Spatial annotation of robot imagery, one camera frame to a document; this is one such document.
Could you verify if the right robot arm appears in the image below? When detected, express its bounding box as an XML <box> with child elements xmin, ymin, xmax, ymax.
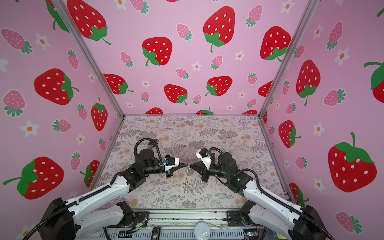
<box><xmin>190</xmin><ymin>148</ymin><xmax>333</xmax><ymax>240</ymax></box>

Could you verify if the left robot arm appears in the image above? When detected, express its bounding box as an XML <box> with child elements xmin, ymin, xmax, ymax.
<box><xmin>38</xmin><ymin>149</ymin><xmax>187</xmax><ymax>240</ymax></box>

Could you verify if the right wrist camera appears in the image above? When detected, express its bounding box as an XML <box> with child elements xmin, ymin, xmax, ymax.
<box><xmin>196</xmin><ymin>148</ymin><xmax>213</xmax><ymax>169</ymax></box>

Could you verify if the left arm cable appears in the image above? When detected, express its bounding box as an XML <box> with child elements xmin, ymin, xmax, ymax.
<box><xmin>133</xmin><ymin>137</ymin><xmax>164</xmax><ymax>164</ymax></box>

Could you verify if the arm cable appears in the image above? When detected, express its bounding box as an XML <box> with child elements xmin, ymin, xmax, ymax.
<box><xmin>133</xmin><ymin>137</ymin><xmax>164</xmax><ymax>164</ymax></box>
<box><xmin>208</xmin><ymin>146</ymin><xmax>336</xmax><ymax>240</ymax></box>

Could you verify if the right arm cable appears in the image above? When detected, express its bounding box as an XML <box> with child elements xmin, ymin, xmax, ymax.
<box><xmin>208</xmin><ymin>146</ymin><xmax>336</xmax><ymax>240</ymax></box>

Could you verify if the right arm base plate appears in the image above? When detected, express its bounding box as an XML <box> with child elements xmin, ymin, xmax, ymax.
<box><xmin>223</xmin><ymin>210</ymin><xmax>262</xmax><ymax>228</ymax></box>

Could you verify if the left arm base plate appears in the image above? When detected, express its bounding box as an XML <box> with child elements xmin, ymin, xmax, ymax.
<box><xmin>108</xmin><ymin>212</ymin><xmax>150</xmax><ymax>229</ymax></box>

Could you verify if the aluminium front rail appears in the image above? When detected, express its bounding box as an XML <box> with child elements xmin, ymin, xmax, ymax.
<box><xmin>83</xmin><ymin>208</ymin><xmax>316</xmax><ymax>240</ymax></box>

